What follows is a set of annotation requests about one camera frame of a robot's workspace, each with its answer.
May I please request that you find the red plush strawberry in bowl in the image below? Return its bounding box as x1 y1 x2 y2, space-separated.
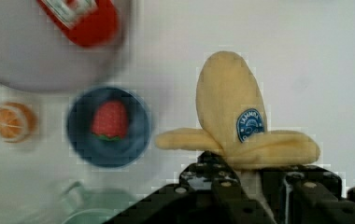
91 100 129 141

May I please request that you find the green mug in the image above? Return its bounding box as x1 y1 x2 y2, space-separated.
58 181 136 224

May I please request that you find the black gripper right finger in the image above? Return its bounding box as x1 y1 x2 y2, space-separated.
260 165 355 224

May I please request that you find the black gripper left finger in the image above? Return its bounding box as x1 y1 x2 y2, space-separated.
179 152 276 224

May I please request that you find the red plush ketchup bottle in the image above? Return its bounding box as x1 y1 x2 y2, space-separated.
36 0 121 48

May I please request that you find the grey round plate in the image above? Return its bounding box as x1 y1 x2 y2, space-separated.
0 0 133 92

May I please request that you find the blue small bowl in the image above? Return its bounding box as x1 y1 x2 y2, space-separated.
66 86 152 168

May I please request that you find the plush orange slice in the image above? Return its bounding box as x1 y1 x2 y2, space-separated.
0 102 37 143

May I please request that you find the yellow plush banana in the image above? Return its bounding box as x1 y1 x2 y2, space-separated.
155 51 320 170

